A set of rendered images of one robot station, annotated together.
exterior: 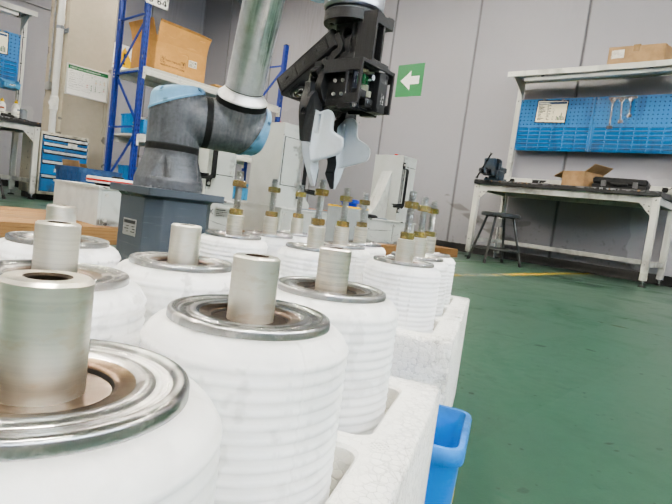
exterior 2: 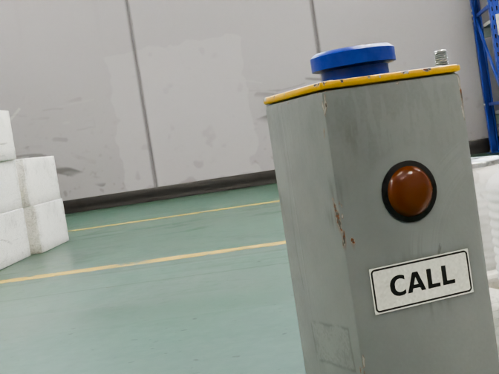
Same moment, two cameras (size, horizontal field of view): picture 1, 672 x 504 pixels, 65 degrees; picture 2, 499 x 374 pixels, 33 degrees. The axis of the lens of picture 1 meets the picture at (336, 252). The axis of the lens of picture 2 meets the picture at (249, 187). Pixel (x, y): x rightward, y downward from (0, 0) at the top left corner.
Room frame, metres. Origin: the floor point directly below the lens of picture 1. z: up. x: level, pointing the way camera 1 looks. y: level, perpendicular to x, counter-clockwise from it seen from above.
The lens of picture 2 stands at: (1.38, 0.28, 0.29)
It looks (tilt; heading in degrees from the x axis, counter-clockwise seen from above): 3 degrees down; 235
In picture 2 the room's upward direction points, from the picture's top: 9 degrees counter-clockwise
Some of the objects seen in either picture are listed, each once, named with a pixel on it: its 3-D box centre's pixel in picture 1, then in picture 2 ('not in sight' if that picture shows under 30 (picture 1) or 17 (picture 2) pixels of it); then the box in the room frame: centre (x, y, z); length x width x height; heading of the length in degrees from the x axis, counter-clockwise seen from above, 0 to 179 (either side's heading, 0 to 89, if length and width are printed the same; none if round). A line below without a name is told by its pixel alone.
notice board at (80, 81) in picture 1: (87, 83); not in sight; (6.38, 3.17, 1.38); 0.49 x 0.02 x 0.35; 138
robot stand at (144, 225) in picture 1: (161, 254); not in sight; (1.21, 0.40, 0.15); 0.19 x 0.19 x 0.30; 48
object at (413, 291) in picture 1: (393, 334); not in sight; (0.66, -0.08, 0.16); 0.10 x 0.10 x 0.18
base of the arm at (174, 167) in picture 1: (170, 167); not in sight; (1.21, 0.40, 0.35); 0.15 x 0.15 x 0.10
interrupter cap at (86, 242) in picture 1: (59, 241); not in sight; (0.43, 0.23, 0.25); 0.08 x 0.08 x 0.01
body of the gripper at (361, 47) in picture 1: (351, 66); not in sight; (0.68, 0.01, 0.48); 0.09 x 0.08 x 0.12; 53
